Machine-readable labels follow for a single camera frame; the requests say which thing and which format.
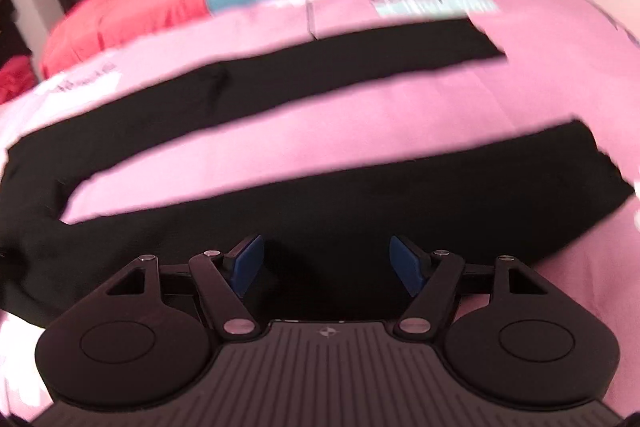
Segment black pants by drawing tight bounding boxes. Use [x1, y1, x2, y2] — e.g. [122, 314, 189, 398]
[1, 19, 632, 326]

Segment pile of red clothes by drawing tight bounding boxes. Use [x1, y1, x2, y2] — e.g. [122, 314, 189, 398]
[0, 55, 38, 104]

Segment red quilt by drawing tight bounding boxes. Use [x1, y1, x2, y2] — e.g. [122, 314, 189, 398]
[39, 0, 208, 79]

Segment pink printed bed sheet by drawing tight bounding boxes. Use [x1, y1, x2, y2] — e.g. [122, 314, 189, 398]
[1, 0, 639, 417]

